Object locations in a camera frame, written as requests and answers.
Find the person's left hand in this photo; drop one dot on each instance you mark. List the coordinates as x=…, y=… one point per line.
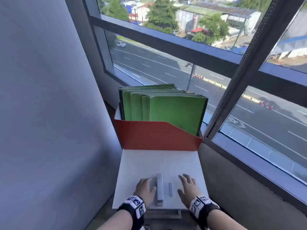
x=144, y=191

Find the person's right hand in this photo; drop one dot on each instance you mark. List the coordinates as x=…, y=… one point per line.
x=189, y=192

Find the person's right thumb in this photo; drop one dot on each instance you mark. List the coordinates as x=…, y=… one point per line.
x=180, y=193

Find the person's left thumb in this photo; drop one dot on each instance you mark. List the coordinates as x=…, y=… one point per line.
x=153, y=191

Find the person's right middle finger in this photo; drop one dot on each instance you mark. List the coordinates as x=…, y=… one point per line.
x=186, y=178

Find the person's left forearm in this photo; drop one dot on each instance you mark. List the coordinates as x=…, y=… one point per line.
x=118, y=221

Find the person's right forearm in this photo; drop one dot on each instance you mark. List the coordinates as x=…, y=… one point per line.
x=224, y=221

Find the grey stapler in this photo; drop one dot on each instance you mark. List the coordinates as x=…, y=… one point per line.
x=159, y=189

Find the grey strip of staples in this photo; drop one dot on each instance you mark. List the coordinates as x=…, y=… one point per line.
x=170, y=189

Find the black wristband with marker tags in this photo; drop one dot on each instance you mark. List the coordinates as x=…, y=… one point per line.
x=200, y=205
x=134, y=207

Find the small white table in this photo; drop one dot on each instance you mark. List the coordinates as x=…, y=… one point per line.
x=144, y=165

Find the red cardboard file box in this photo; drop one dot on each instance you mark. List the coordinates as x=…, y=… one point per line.
x=153, y=137

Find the row of green folders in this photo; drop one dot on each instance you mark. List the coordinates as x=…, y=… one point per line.
x=177, y=110

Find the grey street lamp pole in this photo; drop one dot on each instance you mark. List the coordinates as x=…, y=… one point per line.
x=191, y=77

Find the white car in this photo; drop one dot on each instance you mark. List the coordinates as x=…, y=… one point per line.
x=121, y=44

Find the green tree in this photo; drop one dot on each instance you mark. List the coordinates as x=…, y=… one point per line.
x=162, y=14
x=116, y=8
x=212, y=27

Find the white building with grey roof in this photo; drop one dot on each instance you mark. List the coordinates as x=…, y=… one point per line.
x=215, y=14

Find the dark window frame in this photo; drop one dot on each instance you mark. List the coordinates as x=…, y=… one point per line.
x=168, y=43

